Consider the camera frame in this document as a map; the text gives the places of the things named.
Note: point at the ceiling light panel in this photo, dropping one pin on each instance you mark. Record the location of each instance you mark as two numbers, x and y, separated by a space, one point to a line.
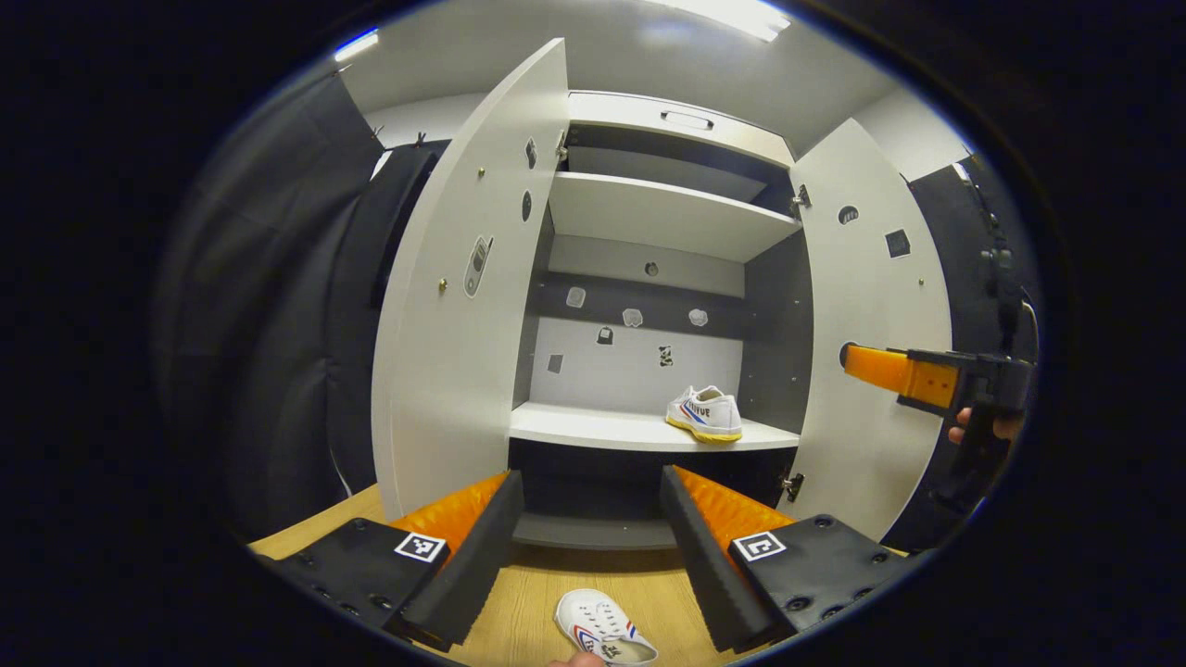
357 44
732 17

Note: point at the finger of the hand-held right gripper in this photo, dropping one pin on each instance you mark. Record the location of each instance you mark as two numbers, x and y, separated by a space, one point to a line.
880 369

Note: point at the white cabinet drawer front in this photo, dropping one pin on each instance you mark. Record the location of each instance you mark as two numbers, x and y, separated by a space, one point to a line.
630 116

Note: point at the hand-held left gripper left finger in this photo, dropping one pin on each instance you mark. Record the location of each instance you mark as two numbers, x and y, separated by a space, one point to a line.
473 574

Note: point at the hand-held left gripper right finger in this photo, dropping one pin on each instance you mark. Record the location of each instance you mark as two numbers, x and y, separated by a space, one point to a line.
704 574

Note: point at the white shoe cabinet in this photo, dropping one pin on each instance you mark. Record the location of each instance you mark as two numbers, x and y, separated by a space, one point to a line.
667 218

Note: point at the white canvas shoe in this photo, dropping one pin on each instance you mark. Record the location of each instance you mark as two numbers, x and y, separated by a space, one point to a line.
598 619
709 412

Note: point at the white shoe cabinet door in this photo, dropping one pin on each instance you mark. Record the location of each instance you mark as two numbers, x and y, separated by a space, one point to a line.
463 371
871 306

